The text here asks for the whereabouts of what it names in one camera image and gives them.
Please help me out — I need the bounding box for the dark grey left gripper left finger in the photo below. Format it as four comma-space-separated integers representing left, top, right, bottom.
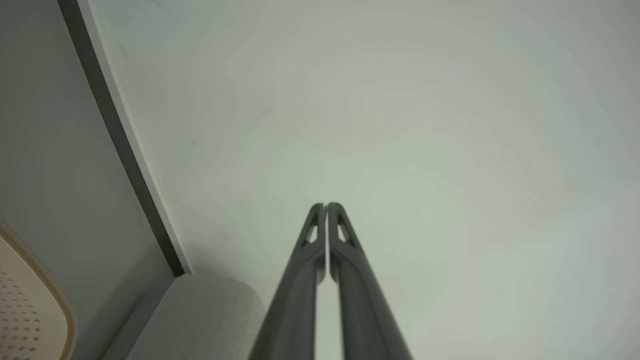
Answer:
248, 202, 327, 360

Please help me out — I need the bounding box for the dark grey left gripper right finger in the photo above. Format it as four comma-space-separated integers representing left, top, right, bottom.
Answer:
327, 202, 414, 360

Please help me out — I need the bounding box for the white perforated laundry basket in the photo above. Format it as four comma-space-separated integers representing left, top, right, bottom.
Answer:
0, 218, 79, 360

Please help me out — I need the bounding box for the grey fabric cushion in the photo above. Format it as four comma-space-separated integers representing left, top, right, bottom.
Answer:
99, 273, 266, 360

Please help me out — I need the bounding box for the dark skirting board strip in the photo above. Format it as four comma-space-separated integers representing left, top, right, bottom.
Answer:
56, 0, 194, 278

